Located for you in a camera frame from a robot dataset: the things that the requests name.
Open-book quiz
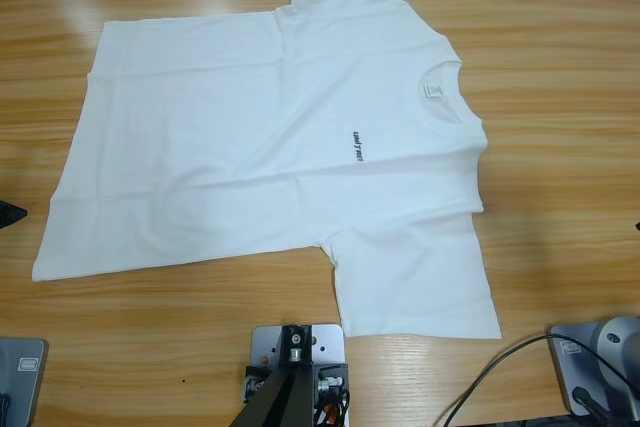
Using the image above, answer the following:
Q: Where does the white t-shirt with black logo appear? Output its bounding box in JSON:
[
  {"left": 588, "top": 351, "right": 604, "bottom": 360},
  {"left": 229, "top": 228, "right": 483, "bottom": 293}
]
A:
[{"left": 30, "top": 0, "right": 503, "bottom": 341}]

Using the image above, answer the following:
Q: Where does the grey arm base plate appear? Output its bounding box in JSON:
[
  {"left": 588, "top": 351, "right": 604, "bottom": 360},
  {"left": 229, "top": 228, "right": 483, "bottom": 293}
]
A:
[
  {"left": 547, "top": 322, "right": 640, "bottom": 418},
  {"left": 0, "top": 336, "right": 50, "bottom": 427}
]

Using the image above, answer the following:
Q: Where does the thick black cable with plug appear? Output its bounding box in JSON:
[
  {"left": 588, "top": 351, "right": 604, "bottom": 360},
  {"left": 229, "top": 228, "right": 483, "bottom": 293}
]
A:
[{"left": 571, "top": 386, "right": 621, "bottom": 427}]

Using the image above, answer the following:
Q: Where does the thin black cable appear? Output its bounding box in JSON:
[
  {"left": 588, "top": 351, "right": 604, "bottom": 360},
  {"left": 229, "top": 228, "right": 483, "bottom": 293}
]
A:
[{"left": 441, "top": 333, "right": 554, "bottom": 427}]

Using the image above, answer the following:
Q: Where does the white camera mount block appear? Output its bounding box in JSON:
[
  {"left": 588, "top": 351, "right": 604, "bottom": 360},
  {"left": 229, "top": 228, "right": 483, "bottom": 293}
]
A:
[{"left": 249, "top": 324, "right": 350, "bottom": 427}]

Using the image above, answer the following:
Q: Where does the black cable bundle at mount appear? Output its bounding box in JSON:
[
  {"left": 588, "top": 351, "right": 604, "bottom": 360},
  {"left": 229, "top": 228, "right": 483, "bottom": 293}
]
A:
[{"left": 313, "top": 386, "right": 352, "bottom": 427}]

